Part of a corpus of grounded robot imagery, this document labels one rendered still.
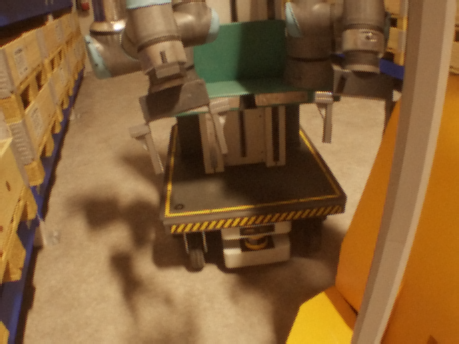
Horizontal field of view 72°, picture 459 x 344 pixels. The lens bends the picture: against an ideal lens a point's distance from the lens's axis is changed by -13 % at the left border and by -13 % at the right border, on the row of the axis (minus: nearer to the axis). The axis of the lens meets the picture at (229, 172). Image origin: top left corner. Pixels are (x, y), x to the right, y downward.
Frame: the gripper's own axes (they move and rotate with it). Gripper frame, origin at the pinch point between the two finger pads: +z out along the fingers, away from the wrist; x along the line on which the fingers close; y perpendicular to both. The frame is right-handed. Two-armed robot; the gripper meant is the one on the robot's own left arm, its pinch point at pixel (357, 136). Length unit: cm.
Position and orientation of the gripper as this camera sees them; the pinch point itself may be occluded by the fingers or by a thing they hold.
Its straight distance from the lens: 77.3
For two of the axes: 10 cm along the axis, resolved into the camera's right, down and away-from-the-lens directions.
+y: -0.5, 1.2, -9.9
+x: 10.0, 0.7, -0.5
